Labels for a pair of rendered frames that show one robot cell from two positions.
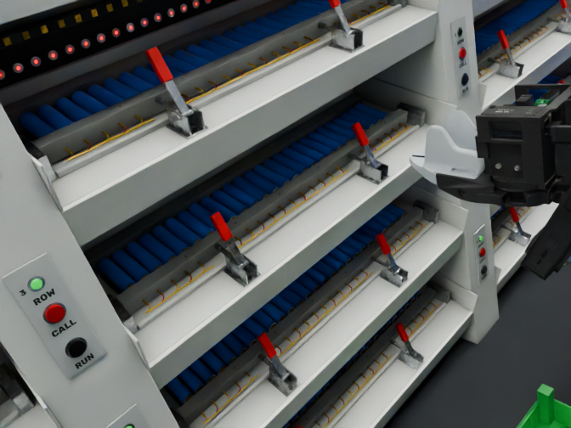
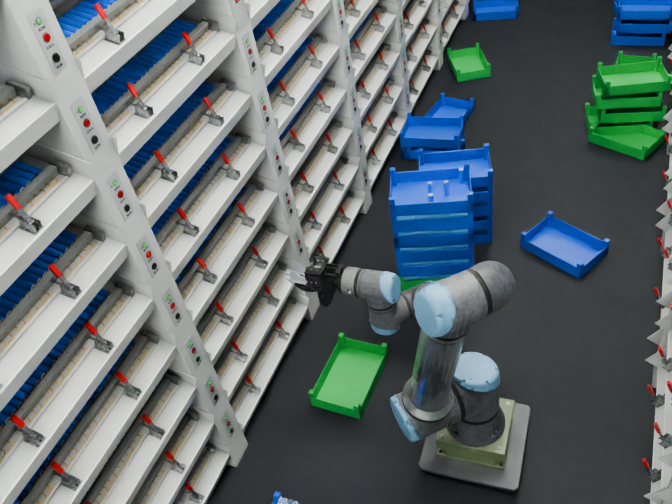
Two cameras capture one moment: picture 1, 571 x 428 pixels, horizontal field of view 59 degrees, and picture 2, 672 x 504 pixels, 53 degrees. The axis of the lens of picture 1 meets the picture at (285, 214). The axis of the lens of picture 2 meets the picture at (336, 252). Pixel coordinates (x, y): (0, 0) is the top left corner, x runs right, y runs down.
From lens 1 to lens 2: 1.65 m
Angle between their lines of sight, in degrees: 26
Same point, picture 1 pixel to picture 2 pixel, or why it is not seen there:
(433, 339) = (292, 323)
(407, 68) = not seen: hidden behind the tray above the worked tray
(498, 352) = (321, 322)
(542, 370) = (341, 326)
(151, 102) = (194, 272)
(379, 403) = (274, 358)
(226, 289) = (223, 328)
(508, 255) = not seen: hidden behind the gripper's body
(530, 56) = (316, 174)
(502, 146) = (311, 278)
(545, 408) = (342, 342)
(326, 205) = (247, 284)
